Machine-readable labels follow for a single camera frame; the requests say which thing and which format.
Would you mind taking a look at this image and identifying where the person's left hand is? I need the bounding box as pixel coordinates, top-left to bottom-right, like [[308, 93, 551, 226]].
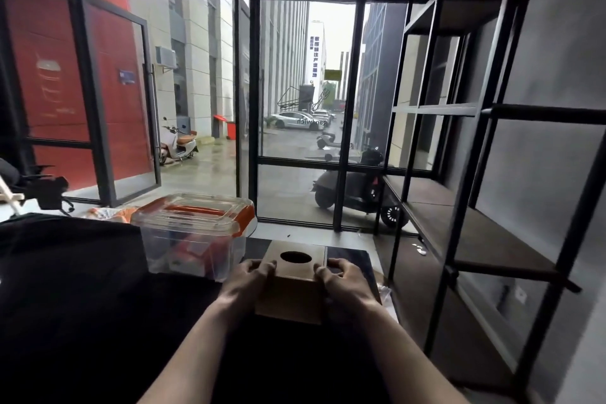
[[218, 259, 277, 312]]

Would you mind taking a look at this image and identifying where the person's right forearm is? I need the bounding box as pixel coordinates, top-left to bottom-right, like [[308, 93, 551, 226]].
[[337, 302, 479, 404]]

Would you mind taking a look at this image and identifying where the white and brown scooter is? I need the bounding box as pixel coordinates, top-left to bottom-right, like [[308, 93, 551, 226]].
[[158, 117, 199, 166]]

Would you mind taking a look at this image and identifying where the white car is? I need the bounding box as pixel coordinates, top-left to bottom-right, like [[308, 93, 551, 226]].
[[270, 111, 327, 131]]

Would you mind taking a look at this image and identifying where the black cloth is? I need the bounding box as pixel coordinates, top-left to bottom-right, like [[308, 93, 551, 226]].
[[0, 213, 394, 404]]

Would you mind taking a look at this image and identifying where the brown wooden tissue box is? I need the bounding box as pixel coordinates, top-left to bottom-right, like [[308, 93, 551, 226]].
[[255, 242, 328, 326]]

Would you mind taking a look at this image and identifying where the dark grey electric scooter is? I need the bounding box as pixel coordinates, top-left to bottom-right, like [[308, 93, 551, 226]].
[[312, 147, 409, 229]]

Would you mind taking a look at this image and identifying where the person's right hand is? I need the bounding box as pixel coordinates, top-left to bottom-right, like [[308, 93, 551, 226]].
[[314, 258, 383, 312]]

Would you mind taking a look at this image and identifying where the orange plastic bag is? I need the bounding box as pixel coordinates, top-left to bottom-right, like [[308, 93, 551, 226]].
[[85, 206, 138, 224]]

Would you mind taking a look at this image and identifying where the glass door with black frame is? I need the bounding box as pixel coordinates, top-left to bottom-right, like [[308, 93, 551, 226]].
[[78, 0, 164, 208]]

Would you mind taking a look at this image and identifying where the red bin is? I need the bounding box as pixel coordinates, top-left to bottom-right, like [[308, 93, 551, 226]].
[[214, 115, 236, 140]]

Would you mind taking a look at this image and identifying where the black metal shelving unit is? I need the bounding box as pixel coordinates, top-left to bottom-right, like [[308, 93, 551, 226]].
[[374, 0, 606, 400]]

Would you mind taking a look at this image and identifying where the orange storage box lid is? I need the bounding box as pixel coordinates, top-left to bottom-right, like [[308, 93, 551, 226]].
[[141, 197, 256, 239]]

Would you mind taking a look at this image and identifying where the person's left forearm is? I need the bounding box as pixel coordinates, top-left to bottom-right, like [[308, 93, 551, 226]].
[[137, 296, 256, 404]]

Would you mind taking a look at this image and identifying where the clear plastic storage box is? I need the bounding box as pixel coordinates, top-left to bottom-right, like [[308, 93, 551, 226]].
[[130, 193, 257, 282]]

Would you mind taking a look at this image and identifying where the black window frame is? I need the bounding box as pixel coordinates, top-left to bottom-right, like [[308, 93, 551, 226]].
[[0, 0, 436, 234]]

